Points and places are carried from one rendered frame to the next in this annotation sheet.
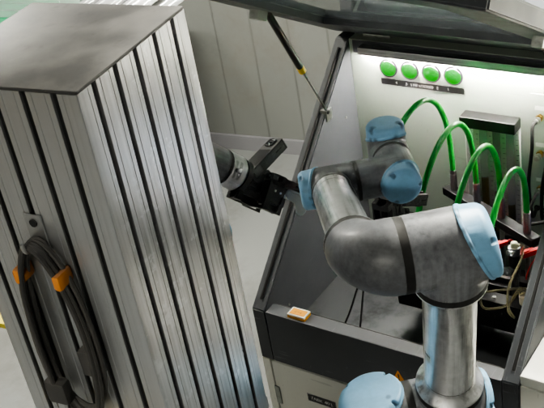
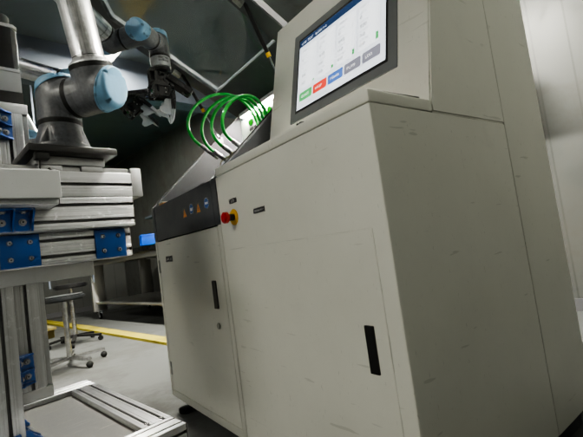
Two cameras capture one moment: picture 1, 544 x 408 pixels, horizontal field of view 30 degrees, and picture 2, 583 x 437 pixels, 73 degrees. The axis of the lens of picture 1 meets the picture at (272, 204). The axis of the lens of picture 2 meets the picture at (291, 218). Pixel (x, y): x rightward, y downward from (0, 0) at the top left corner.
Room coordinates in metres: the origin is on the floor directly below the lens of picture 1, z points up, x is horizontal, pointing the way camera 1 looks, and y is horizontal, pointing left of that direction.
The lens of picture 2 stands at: (0.35, -1.00, 0.69)
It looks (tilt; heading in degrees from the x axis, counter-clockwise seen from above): 4 degrees up; 14
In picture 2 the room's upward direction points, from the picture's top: 8 degrees counter-clockwise
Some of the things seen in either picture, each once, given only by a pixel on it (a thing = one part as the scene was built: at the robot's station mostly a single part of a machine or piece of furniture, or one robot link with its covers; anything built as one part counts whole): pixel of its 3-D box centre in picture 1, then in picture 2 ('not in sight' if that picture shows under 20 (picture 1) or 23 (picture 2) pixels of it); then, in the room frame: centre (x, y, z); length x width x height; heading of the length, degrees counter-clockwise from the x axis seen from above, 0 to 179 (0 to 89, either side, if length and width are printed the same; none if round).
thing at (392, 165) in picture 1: (388, 175); (138, 34); (1.57, -0.22, 1.52); 0.11 x 0.11 x 0.08; 0
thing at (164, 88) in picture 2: (392, 218); (160, 84); (1.67, -0.23, 1.37); 0.09 x 0.08 x 0.12; 141
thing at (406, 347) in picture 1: (382, 363); (185, 214); (1.81, -0.19, 0.87); 0.62 x 0.04 x 0.16; 51
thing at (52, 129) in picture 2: not in sight; (62, 139); (1.29, -0.11, 1.09); 0.15 x 0.15 x 0.10
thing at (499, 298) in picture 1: (469, 305); not in sight; (1.92, -0.43, 0.91); 0.34 x 0.10 x 0.15; 51
